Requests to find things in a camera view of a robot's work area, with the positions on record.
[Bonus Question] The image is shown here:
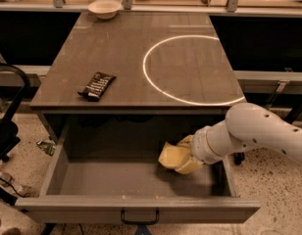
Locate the blue stand under drawer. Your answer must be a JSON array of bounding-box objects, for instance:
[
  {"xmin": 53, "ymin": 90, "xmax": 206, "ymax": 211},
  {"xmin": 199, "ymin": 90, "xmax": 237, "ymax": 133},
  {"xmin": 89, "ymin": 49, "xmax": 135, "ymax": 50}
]
[{"xmin": 134, "ymin": 225, "xmax": 152, "ymax": 235}]

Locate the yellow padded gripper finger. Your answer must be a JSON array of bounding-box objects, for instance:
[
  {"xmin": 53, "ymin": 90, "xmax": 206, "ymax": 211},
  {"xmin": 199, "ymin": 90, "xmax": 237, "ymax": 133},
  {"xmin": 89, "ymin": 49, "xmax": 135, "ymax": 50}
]
[
  {"xmin": 175, "ymin": 156, "xmax": 203, "ymax": 174},
  {"xmin": 176, "ymin": 135, "xmax": 192, "ymax": 148}
]

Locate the black drawer handle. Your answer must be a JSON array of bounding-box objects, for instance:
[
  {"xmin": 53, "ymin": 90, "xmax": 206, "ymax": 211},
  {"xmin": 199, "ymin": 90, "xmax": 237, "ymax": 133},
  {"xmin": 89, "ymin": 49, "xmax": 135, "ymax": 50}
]
[{"xmin": 121, "ymin": 210, "xmax": 160, "ymax": 225}]

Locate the black office chair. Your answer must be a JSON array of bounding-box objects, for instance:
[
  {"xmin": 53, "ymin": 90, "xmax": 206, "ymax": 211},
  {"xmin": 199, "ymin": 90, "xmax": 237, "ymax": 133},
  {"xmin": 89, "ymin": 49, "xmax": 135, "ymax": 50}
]
[{"xmin": 0, "ymin": 53, "xmax": 30, "ymax": 162}]

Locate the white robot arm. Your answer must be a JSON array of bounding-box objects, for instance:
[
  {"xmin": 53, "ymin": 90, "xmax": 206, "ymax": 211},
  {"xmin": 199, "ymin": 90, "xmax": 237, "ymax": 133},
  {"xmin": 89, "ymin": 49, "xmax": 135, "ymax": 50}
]
[{"xmin": 175, "ymin": 103, "xmax": 302, "ymax": 174}]

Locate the white bowl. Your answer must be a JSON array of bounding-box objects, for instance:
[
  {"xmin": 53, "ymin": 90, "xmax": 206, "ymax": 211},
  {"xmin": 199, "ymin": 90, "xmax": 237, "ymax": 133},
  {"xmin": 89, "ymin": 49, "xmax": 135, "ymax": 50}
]
[{"xmin": 88, "ymin": 0, "xmax": 121, "ymax": 20}]

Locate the green wrapper on floor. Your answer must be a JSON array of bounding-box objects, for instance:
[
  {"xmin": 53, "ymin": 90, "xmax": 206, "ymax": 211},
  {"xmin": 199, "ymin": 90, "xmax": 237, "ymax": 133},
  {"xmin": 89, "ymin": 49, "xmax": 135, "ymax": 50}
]
[{"xmin": 36, "ymin": 140, "xmax": 56, "ymax": 156}]

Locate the yellow sponge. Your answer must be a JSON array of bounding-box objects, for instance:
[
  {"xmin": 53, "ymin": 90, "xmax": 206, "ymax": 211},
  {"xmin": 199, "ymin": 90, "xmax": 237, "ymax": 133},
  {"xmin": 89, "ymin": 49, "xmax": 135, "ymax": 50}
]
[{"xmin": 158, "ymin": 142, "xmax": 190, "ymax": 169}]

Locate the black cable on floor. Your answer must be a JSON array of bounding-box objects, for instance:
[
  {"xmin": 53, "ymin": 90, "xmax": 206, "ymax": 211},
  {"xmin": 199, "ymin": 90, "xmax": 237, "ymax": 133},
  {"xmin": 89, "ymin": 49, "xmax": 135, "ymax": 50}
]
[{"xmin": 0, "ymin": 169, "xmax": 26, "ymax": 198}]

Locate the black snack bar wrapper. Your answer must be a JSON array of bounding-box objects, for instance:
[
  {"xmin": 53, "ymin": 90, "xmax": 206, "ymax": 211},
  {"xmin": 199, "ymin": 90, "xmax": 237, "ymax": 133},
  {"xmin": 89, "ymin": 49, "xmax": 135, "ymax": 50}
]
[{"xmin": 78, "ymin": 71, "xmax": 116, "ymax": 102}]

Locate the grey cabinet with top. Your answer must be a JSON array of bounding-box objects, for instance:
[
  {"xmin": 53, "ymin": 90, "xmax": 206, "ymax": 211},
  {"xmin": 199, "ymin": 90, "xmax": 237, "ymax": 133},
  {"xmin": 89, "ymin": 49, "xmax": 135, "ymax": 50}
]
[{"xmin": 30, "ymin": 12, "xmax": 245, "ymax": 138}]

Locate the grey open top drawer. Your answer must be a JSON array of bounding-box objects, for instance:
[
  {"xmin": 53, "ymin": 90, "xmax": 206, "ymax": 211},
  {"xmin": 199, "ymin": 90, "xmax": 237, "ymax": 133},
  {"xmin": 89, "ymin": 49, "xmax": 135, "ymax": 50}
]
[{"xmin": 16, "ymin": 116, "xmax": 260, "ymax": 223}]

